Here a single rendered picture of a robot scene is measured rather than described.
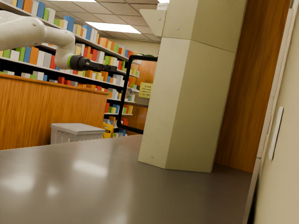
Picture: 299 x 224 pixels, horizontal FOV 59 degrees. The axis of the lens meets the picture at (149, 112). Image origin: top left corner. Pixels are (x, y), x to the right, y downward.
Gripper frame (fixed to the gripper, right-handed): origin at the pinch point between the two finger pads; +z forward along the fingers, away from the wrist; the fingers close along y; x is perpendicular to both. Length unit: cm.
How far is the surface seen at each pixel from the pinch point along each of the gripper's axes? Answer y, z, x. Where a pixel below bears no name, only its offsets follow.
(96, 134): 158, -104, 70
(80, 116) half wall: 180, -150, 56
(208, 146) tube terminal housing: -27, 66, 26
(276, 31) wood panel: -2, 81, -27
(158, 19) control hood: -39, 41, -17
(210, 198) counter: -53, 74, 37
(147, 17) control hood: -39, 36, -17
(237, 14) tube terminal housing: -27, 67, -24
